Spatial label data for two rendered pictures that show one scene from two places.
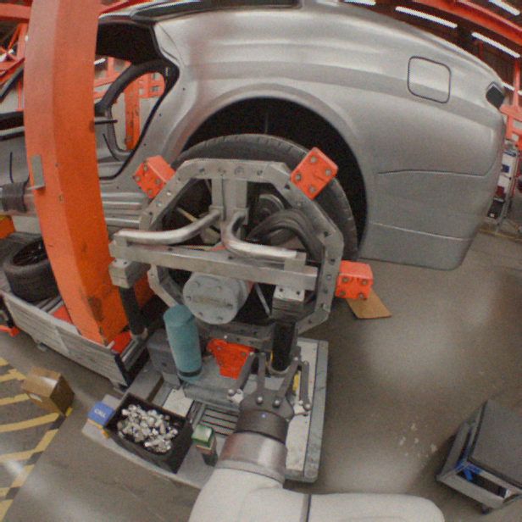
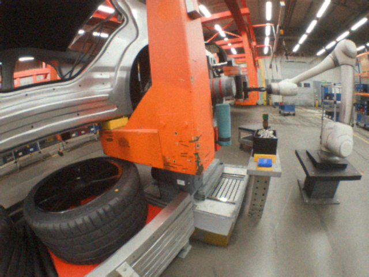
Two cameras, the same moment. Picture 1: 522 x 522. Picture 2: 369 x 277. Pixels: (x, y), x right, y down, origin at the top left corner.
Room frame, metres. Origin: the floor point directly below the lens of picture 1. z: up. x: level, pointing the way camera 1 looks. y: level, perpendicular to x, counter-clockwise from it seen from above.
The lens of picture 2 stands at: (0.46, 1.10, 0.78)
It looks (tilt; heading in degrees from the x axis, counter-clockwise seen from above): 15 degrees down; 291
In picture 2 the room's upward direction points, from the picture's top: 6 degrees counter-clockwise
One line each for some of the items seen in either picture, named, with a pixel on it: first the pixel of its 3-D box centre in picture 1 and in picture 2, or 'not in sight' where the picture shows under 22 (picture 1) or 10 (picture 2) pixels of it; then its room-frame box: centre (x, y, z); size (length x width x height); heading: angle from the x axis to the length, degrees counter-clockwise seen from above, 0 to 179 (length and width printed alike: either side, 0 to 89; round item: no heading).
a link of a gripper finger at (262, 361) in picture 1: (261, 380); not in sight; (0.26, -0.01, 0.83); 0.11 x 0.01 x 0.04; 0
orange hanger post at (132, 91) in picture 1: (131, 97); not in sight; (3.68, 1.96, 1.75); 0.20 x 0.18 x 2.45; 169
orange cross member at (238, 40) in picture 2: not in sight; (206, 49); (1.17, -3.79, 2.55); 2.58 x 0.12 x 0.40; 169
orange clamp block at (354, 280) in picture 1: (352, 280); not in sight; (0.56, -0.24, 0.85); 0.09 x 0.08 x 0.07; 79
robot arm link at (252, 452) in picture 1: (253, 459); (275, 89); (0.12, 0.00, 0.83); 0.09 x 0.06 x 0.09; 79
